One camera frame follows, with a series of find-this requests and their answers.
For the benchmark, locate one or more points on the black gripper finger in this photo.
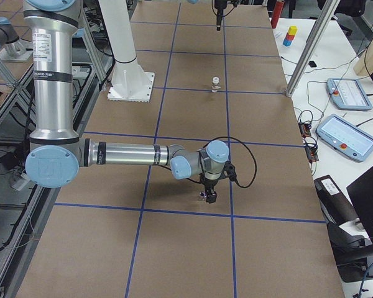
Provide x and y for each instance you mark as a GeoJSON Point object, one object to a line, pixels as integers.
{"type": "Point", "coordinates": [219, 17]}
{"type": "Point", "coordinates": [212, 197]}
{"type": "Point", "coordinates": [207, 196]}

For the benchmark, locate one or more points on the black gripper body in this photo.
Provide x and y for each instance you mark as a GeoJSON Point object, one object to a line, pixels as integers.
{"type": "Point", "coordinates": [209, 184]}
{"type": "Point", "coordinates": [219, 14]}

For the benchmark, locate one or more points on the white PPR pipe fitting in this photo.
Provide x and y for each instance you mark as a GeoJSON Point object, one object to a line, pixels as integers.
{"type": "Point", "coordinates": [215, 85]}

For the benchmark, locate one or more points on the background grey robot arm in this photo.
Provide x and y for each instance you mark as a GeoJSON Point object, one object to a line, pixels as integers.
{"type": "Point", "coordinates": [12, 47]}

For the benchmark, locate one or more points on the red cylinder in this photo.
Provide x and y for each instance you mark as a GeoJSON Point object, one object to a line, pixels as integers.
{"type": "Point", "coordinates": [277, 13]}

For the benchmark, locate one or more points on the blue toy block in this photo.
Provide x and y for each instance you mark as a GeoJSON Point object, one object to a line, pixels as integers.
{"type": "Point", "coordinates": [287, 42]}

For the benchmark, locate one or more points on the red toy block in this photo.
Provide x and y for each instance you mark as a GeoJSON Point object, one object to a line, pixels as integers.
{"type": "Point", "coordinates": [289, 37]}

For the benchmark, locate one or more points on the yellow toy block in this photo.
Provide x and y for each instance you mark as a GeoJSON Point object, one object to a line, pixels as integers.
{"type": "Point", "coordinates": [292, 30]}

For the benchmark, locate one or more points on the small black puck device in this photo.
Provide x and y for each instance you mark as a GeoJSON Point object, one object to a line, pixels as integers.
{"type": "Point", "coordinates": [312, 64]}

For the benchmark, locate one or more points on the near teach pendant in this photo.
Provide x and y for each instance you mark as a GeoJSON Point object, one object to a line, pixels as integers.
{"type": "Point", "coordinates": [346, 138]}

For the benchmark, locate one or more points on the teach pendant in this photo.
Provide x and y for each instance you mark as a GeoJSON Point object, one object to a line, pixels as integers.
{"type": "Point", "coordinates": [348, 94]}
{"type": "Point", "coordinates": [346, 138]}

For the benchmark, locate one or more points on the far teach pendant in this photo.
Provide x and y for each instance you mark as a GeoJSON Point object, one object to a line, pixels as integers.
{"type": "Point", "coordinates": [348, 94]}

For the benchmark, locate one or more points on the black monitor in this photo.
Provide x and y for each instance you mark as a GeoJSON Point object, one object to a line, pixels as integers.
{"type": "Point", "coordinates": [361, 194]}

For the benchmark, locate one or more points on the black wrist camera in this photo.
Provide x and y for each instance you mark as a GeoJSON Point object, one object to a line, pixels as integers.
{"type": "Point", "coordinates": [230, 171]}

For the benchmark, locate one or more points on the aluminium frame post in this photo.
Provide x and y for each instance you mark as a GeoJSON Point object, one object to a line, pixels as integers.
{"type": "Point", "coordinates": [314, 37]}

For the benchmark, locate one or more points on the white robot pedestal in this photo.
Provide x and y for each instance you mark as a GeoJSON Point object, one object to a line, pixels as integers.
{"type": "Point", "coordinates": [129, 81]}

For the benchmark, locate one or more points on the circuit board with wires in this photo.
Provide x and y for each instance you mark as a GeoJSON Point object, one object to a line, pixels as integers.
{"type": "Point", "coordinates": [310, 143]}

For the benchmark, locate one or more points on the aluminium side frame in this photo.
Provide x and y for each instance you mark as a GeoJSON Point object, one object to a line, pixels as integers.
{"type": "Point", "coordinates": [24, 207]}

